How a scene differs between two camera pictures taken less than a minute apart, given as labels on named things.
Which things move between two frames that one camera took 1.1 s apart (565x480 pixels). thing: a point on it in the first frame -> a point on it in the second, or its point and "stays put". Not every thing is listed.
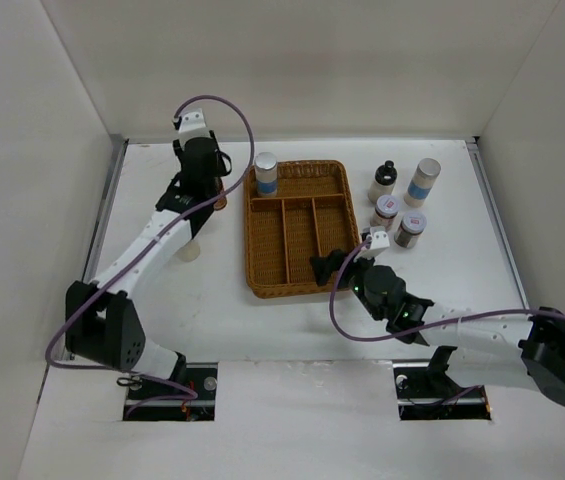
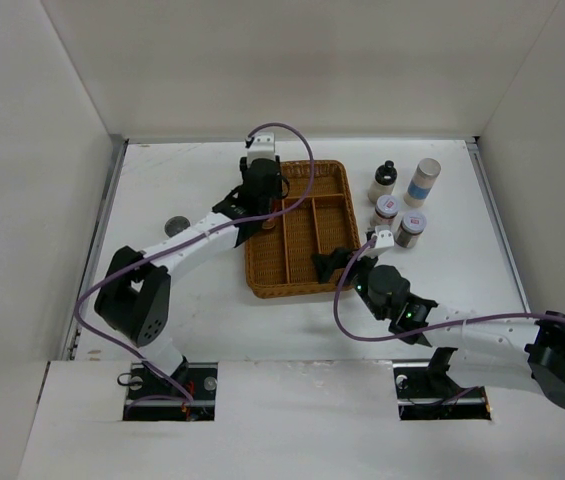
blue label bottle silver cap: [421, 182] stays put
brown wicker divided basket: [312, 214] stays put
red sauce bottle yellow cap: [219, 188] -> [269, 224]
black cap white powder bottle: [383, 181] stays put
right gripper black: [323, 266] stays put
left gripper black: [222, 170] -> [278, 195]
